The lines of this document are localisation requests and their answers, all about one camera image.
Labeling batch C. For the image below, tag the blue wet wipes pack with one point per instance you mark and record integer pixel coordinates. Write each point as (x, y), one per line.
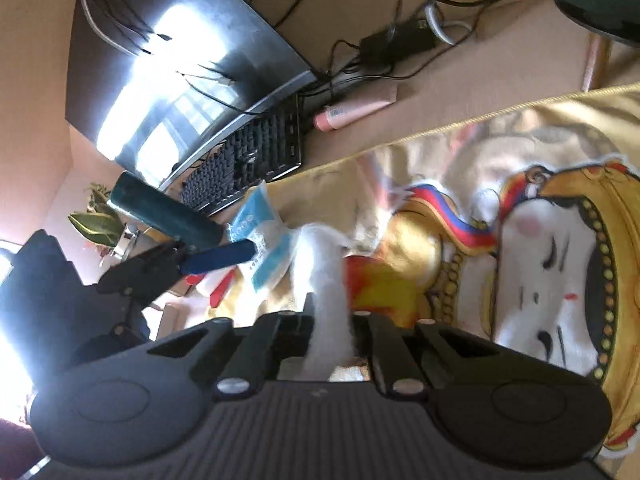
(260, 223)

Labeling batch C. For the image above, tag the potted plant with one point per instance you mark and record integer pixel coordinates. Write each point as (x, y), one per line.
(99, 225)

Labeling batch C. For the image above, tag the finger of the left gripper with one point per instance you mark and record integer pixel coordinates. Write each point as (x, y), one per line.
(220, 257)

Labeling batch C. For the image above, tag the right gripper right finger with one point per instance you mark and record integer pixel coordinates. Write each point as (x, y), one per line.
(390, 362)

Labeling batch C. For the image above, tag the pink cream tube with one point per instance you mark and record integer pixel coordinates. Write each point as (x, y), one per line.
(361, 104)

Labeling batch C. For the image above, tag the yellow printed towel mat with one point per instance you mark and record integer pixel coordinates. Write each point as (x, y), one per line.
(521, 227)

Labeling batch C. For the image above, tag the red white foam rocket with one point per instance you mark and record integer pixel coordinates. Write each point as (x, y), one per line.
(213, 285)

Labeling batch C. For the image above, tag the black power adapter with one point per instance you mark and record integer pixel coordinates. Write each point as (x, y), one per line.
(393, 45)

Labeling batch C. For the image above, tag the black computer monitor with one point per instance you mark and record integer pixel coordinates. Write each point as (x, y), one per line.
(153, 84)

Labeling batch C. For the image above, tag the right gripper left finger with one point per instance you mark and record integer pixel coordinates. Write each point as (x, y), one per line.
(252, 356)

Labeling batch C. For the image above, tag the black keyboard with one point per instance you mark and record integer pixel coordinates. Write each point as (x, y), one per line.
(267, 148)

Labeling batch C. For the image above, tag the white paper towel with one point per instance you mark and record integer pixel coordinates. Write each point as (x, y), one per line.
(318, 270)

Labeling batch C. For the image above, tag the dark green thermos bottle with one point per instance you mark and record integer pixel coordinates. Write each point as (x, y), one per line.
(140, 201)

